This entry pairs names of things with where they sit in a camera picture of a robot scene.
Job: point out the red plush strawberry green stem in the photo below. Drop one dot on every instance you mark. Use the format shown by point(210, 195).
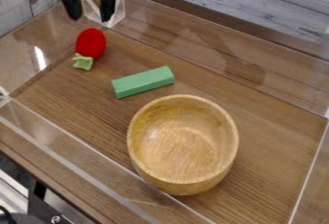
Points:
point(91, 43)

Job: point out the green rectangular block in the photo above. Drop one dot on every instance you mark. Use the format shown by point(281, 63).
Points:
point(143, 81)

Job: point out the wooden bowl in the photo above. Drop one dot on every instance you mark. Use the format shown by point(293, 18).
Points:
point(182, 143)

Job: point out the black metal stand base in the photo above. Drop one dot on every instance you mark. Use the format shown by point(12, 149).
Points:
point(28, 209)

